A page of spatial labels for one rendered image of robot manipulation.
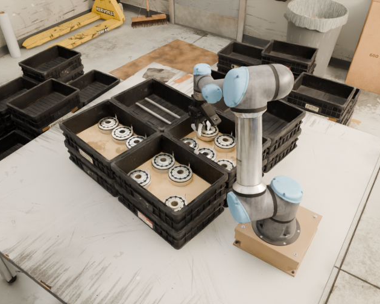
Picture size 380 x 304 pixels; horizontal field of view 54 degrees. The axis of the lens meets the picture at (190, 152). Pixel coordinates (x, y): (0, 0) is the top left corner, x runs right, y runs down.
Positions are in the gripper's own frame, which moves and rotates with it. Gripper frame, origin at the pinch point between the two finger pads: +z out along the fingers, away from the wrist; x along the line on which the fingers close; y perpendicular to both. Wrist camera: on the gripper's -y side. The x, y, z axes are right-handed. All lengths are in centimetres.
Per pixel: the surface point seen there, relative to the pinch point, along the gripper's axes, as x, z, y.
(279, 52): -157, 35, 74
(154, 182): 35.9, 2.8, -8.7
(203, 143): 2.8, 2.6, -3.3
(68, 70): -2, 34, 162
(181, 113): -5.3, 2.7, 23.5
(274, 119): -38.4, 2.7, -12.5
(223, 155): 1.3, 2.7, -15.4
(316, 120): -71, 15, -19
